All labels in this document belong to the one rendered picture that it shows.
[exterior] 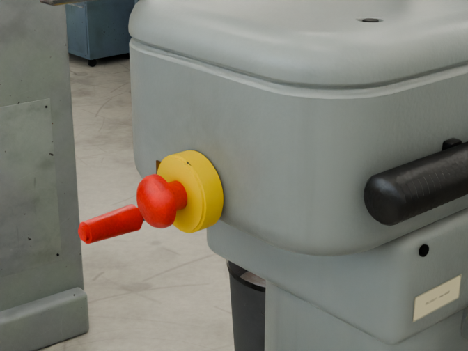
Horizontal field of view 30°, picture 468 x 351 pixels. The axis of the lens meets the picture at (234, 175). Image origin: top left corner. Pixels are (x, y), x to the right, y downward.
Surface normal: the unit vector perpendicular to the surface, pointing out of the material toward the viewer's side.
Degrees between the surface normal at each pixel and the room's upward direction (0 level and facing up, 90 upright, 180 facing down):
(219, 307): 0
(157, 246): 0
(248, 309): 94
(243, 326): 94
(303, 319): 90
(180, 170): 90
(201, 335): 0
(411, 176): 48
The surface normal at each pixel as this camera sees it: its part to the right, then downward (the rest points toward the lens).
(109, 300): 0.00, -0.93
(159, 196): -0.33, 0.04
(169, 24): -0.67, -0.22
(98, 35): 0.66, 0.28
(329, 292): -0.76, 0.24
